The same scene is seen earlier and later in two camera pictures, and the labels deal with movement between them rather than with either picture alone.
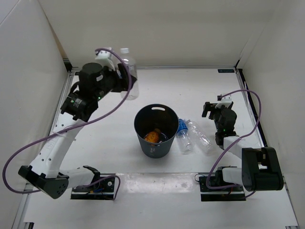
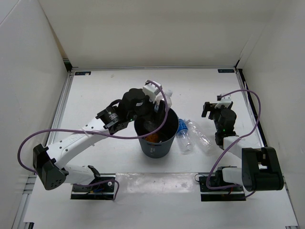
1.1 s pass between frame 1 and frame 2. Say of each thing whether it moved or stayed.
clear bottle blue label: stayed
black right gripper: stayed
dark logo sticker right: stayed
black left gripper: moved
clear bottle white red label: moved
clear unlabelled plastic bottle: stayed
